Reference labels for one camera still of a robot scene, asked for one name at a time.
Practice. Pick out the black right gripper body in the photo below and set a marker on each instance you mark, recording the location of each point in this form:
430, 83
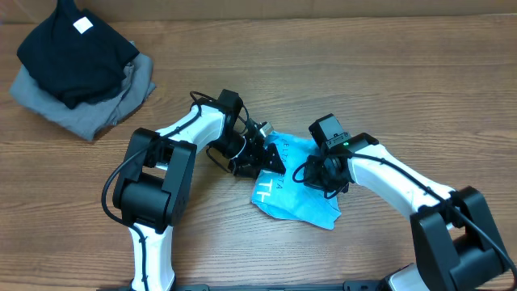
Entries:
318, 175

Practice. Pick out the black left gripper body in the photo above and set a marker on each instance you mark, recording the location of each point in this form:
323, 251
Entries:
249, 158

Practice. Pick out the light blue printed t-shirt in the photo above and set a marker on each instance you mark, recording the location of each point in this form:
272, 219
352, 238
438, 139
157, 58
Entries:
280, 197

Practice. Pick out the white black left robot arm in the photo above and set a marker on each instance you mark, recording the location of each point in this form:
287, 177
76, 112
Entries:
154, 180

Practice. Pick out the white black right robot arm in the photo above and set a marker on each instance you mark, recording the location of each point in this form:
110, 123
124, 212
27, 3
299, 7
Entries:
457, 245

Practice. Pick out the folded grey t-shirt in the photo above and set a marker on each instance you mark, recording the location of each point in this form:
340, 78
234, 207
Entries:
87, 119

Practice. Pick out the folded black t-shirt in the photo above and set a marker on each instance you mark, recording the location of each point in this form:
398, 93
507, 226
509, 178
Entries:
76, 57

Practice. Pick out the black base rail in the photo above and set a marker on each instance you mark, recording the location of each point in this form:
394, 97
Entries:
349, 285

